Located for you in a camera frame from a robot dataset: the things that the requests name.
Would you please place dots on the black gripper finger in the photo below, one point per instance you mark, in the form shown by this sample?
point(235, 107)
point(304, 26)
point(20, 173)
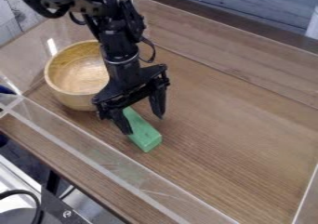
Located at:
point(157, 102)
point(120, 121)

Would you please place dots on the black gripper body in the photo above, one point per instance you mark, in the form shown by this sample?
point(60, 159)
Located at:
point(130, 84)

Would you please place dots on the green rectangular block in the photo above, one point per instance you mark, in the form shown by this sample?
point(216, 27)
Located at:
point(145, 137)

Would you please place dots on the brown wooden bowl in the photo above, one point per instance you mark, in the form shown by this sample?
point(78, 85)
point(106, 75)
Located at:
point(74, 75)

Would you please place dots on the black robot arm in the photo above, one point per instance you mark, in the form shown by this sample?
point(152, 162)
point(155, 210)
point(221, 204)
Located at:
point(113, 22)

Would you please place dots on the clear acrylic front barrier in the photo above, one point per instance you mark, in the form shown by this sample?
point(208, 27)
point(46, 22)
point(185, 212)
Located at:
point(113, 179)

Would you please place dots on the black table leg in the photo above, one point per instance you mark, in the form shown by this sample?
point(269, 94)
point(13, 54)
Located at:
point(52, 182)

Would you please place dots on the black metal bracket with screw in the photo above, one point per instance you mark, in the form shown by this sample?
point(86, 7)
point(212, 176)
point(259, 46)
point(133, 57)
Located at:
point(56, 212)

